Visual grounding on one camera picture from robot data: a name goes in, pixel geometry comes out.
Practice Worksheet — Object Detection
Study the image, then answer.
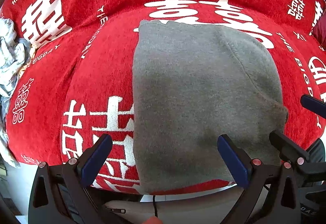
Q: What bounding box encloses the black cord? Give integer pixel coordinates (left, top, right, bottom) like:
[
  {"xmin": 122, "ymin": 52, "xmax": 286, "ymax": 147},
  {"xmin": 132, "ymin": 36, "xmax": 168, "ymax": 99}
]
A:
[{"xmin": 152, "ymin": 195, "xmax": 160, "ymax": 217}]

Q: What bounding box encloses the crumpled pale patterned cloth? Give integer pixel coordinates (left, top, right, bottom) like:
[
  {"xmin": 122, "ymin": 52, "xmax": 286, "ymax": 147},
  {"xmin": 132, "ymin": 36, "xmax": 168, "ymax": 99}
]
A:
[{"xmin": 0, "ymin": 18, "xmax": 35, "ymax": 168}]

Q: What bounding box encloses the grey knit garment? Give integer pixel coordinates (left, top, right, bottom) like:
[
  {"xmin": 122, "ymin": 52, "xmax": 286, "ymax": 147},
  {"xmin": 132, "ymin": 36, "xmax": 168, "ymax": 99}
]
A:
[{"xmin": 132, "ymin": 20, "xmax": 289, "ymax": 194}]

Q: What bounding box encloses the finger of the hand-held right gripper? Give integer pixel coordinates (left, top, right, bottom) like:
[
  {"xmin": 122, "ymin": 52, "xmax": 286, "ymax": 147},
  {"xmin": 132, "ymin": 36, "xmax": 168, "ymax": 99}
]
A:
[
  {"xmin": 269, "ymin": 130, "xmax": 326, "ymax": 181},
  {"xmin": 301, "ymin": 94, "xmax": 326, "ymax": 118}
]

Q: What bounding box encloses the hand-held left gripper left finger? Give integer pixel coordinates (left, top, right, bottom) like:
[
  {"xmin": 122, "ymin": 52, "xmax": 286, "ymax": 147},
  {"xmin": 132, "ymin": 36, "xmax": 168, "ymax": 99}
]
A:
[{"xmin": 28, "ymin": 134, "xmax": 113, "ymax": 224}]

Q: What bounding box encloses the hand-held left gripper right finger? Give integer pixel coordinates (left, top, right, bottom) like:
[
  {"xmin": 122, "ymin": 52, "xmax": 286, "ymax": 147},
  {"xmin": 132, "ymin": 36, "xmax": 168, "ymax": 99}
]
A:
[{"xmin": 217, "ymin": 134, "xmax": 302, "ymax": 224}]

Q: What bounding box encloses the beige zippered garment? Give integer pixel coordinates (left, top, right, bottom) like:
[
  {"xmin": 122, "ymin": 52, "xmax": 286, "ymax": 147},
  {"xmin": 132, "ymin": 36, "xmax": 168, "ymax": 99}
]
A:
[{"xmin": 104, "ymin": 188, "xmax": 245, "ymax": 224}]

